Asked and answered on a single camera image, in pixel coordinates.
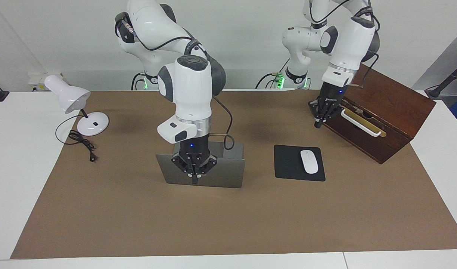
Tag white computer mouse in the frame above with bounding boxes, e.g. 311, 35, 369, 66
300, 150, 319, 174

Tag black stand pole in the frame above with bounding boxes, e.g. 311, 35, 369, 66
425, 59, 457, 99

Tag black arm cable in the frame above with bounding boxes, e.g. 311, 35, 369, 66
116, 13, 234, 151
309, 0, 381, 89

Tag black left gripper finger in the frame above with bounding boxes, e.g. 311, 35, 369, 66
323, 103, 343, 123
309, 99, 326, 129

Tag brown table mat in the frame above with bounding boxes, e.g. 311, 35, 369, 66
10, 90, 457, 259

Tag dark wooden box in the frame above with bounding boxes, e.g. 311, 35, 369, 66
322, 63, 437, 165

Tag white box handle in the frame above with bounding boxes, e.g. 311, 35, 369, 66
341, 108, 382, 137

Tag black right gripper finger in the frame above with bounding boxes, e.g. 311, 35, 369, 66
171, 154, 196, 185
195, 154, 218, 185

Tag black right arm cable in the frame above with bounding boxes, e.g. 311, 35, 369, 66
116, 13, 234, 151

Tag grey aluminium laptop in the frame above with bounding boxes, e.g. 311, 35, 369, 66
156, 141, 246, 189

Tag black base cable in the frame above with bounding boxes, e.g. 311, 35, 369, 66
131, 73, 147, 90
255, 56, 290, 89

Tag black left base cable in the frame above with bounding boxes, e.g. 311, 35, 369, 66
255, 56, 290, 89

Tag black lamp power cable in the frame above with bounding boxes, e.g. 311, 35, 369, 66
55, 115, 99, 163

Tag black mouse pad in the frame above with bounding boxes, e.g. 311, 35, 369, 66
274, 145, 326, 182

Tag black right base cable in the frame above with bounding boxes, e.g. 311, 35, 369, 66
131, 73, 147, 90

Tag brass handle backplate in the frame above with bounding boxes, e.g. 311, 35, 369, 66
339, 106, 387, 138

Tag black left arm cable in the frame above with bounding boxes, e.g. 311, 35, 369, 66
309, 0, 381, 89

